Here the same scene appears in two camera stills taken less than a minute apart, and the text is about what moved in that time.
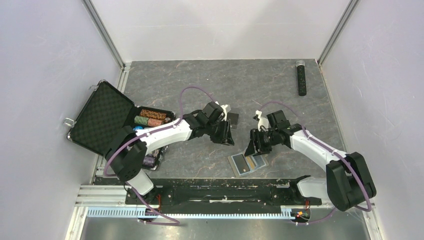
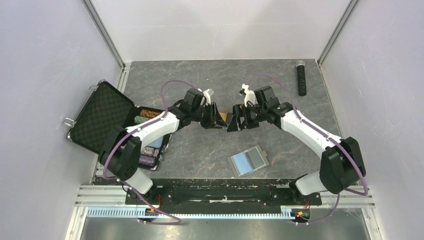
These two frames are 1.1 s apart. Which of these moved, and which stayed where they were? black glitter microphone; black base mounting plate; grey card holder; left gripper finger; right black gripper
Moved: left gripper finger; right black gripper
Stayed: black base mounting plate; black glitter microphone; grey card holder
